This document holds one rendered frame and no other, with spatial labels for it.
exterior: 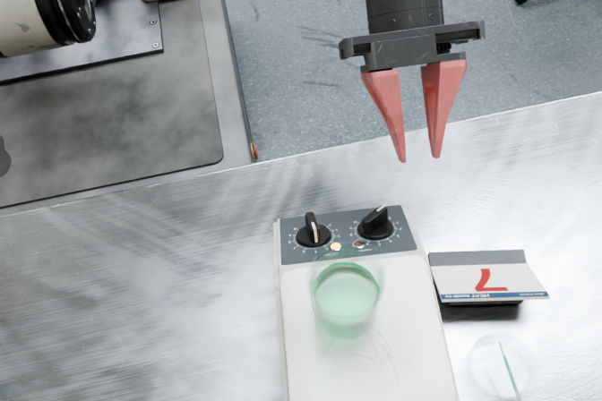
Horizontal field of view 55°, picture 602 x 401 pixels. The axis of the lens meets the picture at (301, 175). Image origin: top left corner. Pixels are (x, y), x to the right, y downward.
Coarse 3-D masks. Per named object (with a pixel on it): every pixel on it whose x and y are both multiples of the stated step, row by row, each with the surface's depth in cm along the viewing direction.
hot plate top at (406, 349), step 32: (416, 256) 47; (288, 288) 46; (416, 288) 45; (288, 320) 45; (384, 320) 44; (416, 320) 44; (288, 352) 44; (320, 352) 43; (352, 352) 43; (384, 352) 43; (416, 352) 43; (288, 384) 42; (320, 384) 42; (352, 384) 42; (384, 384) 42; (416, 384) 42; (448, 384) 42
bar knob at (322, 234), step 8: (312, 216) 52; (312, 224) 51; (304, 232) 53; (312, 232) 50; (320, 232) 52; (328, 232) 52; (304, 240) 52; (312, 240) 51; (320, 240) 51; (328, 240) 52
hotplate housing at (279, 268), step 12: (408, 216) 55; (276, 228) 55; (276, 240) 54; (420, 240) 51; (276, 252) 52; (396, 252) 49; (408, 252) 49; (420, 252) 49; (276, 264) 50; (300, 264) 49; (276, 276) 49; (276, 288) 48; (276, 300) 48; (444, 336) 46
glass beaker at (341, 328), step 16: (320, 256) 40; (336, 256) 42; (352, 256) 42; (368, 256) 40; (384, 256) 40; (320, 272) 42; (384, 272) 39; (384, 288) 38; (320, 304) 39; (320, 320) 42; (336, 320) 39; (352, 320) 39; (368, 320) 40; (336, 336) 42; (352, 336) 42
